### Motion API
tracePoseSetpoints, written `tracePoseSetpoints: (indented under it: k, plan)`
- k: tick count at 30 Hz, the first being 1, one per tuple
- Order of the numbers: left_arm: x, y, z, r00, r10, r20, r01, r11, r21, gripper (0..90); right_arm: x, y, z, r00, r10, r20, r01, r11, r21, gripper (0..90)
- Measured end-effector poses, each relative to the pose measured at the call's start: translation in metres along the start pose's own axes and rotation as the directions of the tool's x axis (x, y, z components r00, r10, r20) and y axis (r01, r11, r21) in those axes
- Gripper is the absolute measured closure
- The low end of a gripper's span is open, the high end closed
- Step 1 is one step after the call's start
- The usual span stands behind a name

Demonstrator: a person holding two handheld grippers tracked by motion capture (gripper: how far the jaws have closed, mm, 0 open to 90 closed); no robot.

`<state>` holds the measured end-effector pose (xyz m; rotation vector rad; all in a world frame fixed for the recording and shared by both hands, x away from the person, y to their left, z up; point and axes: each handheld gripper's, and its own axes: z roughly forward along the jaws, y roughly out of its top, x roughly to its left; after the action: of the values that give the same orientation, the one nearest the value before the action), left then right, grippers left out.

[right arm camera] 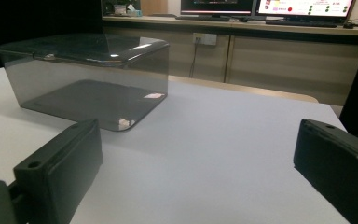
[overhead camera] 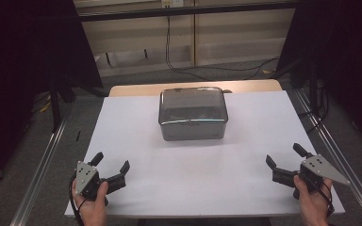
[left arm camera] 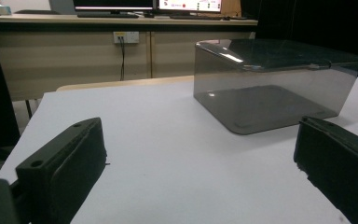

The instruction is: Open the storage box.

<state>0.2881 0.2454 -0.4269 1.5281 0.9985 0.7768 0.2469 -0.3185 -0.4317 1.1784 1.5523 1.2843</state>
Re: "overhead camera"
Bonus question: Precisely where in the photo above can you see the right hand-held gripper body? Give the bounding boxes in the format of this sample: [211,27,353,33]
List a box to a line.
[272,153,352,192]

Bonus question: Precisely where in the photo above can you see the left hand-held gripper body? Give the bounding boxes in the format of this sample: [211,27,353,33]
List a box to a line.
[74,160,127,200]

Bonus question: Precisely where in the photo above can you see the clear grey plastic box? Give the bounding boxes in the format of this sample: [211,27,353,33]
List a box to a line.
[159,120,228,142]

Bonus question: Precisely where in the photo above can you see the clear plastic box lid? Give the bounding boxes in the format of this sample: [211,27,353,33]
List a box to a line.
[157,87,233,126]

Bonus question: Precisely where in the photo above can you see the person's left hand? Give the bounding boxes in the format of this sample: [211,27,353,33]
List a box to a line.
[71,181,109,226]

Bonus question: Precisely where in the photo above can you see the person's right hand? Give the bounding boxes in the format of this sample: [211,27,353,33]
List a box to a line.
[293,174,334,226]

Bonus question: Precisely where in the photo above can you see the black metal stand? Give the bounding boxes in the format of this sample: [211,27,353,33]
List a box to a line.
[47,73,77,134]

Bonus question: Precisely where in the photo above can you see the white table sheet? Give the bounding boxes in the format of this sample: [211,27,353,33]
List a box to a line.
[64,90,346,218]

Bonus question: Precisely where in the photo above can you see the wooden table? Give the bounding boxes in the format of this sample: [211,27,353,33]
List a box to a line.
[108,79,283,98]

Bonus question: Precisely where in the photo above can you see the black curtain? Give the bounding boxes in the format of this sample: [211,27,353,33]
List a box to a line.
[275,0,362,153]
[0,0,104,194]

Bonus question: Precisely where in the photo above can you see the black horizontal bar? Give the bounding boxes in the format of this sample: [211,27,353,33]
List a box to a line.
[78,1,298,23]

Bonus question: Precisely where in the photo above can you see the metal floor rail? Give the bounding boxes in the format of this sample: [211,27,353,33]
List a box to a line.
[294,89,362,226]
[9,105,74,226]

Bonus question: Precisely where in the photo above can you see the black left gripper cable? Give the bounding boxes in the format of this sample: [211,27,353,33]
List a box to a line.
[69,174,87,226]

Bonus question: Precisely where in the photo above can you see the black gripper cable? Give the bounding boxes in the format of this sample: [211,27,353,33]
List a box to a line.
[312,179,336,218]
[69,174,87,226]

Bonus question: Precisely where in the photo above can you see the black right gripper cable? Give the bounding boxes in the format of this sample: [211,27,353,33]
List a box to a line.
[312,179,336,218]

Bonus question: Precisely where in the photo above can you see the black floor cables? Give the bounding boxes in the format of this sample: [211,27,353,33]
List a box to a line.
[297,77,330,135]

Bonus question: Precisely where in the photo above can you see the yellow floor cable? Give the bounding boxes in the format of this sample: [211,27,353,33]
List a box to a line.
[38,101,52,114]

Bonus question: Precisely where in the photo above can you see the black wall cable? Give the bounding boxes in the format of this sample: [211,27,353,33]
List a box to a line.
[164,15,281,81]

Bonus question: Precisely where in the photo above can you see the white wall outlet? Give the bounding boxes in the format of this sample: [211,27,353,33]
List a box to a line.
[161,0,185,8]

